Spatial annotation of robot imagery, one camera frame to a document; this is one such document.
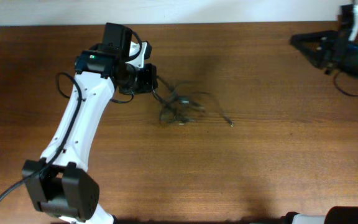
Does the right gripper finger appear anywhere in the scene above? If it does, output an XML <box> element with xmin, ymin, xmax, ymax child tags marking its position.
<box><xmin>300</xmin><ymin>47</ymin><xmax>337</xmax><ymax>70</ymax></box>
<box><xmin>290</xmin><ymin>30</ymin><xmax>338</xmax><ymax>50</ymax></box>

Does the black usb cable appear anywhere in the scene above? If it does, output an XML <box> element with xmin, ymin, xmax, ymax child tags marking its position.
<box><xmin>151</xmin><ymin>76</ymin><xmax>206</xmax><ymax>126</ymax></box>

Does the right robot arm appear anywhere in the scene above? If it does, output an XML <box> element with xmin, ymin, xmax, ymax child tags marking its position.
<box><xmin>282</xmin><ymin>30</ymin><xmax>358</xmax><ymax>224</ymax></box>

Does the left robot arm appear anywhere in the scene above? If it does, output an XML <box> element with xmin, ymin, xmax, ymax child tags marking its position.
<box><xmin>22</xmin><ymin>23</ymin><xmax>158</xmax><ymax>223</ymax></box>

